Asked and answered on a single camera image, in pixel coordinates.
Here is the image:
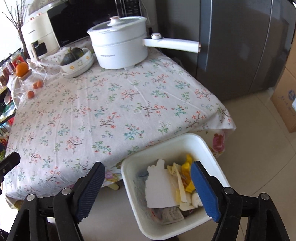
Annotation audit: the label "yellow foil snack wrapper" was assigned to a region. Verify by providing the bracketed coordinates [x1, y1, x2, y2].
[181, 154, 196, 193]

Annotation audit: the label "pale yellow plastic wrapper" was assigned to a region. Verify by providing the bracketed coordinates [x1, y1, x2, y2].
[167, 163, 187, 204]

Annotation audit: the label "torn white paper sheet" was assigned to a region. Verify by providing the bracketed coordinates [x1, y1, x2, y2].
[145, 159, 180, 209]

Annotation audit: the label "white tissue ball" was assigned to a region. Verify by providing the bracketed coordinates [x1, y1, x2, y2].
[191, 191, 203, 208]

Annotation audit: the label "white trash bin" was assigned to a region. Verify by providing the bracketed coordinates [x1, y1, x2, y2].
[121, 133, 229, 240]

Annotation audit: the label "small tangerine front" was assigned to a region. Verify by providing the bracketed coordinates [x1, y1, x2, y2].
[27, 90, 35, 99]

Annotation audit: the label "glass jar with wooden lid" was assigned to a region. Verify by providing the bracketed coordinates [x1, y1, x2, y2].
[14, 69, 47, 99]

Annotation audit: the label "small tangerine right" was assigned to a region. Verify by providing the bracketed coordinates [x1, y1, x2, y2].
[36, 80, 43, 88]

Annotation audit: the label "large orange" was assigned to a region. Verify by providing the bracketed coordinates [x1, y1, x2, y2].
[16, 62, 29, 77]

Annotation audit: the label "floral tablecloth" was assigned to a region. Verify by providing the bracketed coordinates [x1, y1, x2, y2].
[2, 48, 236, 202]

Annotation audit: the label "white ceramic plates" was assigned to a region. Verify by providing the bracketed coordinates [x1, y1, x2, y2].
[60, 56, 94, 79]

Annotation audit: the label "cardboard box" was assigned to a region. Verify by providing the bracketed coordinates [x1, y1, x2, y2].
[271, 41, 296, 133]

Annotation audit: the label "dark green pumpkin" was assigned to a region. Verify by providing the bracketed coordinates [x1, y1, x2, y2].
[60, 48, 84, 66]

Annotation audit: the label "cream air fryer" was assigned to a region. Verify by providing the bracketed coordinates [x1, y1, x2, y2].
[21, 13, 60, 61]

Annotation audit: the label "white ceramic bowl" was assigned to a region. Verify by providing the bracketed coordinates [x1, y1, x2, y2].
[60, 48, 92, 72]

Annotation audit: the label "dried branches in vase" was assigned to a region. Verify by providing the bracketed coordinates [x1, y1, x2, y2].
[1, 0, 29, 59]

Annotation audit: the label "black microwave oven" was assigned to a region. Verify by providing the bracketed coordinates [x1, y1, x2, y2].
[46, 0, 143, 48]

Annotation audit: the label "grey refrigerator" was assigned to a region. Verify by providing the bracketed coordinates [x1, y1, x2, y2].
[156, 0, 295, 100]

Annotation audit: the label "white electric cooking pot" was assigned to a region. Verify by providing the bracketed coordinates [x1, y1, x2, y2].
[87, 16, 201, 70]

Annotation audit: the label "black wire storage rack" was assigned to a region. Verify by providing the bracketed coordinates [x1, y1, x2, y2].
[1, 86, 16, 161]

